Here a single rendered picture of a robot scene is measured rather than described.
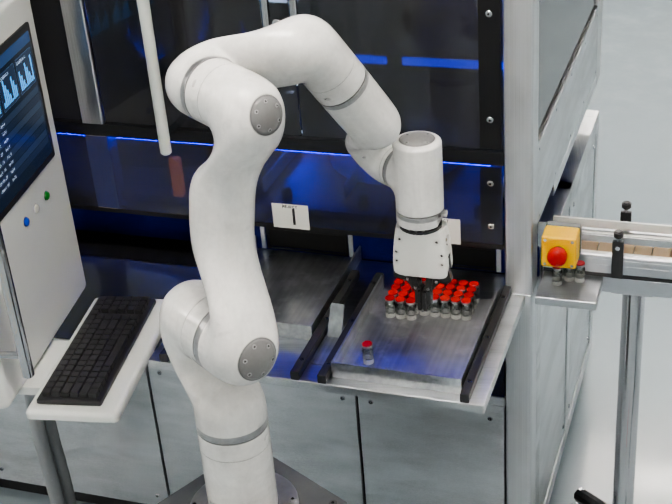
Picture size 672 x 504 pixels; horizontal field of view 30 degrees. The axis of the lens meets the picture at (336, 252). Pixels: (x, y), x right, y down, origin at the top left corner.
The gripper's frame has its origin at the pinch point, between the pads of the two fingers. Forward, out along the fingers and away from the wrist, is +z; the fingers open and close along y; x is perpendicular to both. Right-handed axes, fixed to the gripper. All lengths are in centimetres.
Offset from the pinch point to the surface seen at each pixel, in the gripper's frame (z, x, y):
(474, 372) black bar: 20.1, -6.8, -7.4
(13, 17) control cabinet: -41, -25, 91
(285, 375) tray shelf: 22.1, -0.5, 29.3
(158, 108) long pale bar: -19, -32, 66
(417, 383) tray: 20.9, -1.9, 2.6
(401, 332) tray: 21.9, -19.8, 10.9
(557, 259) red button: 10.4, -35.8, -18.2
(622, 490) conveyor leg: 84, -54, -32
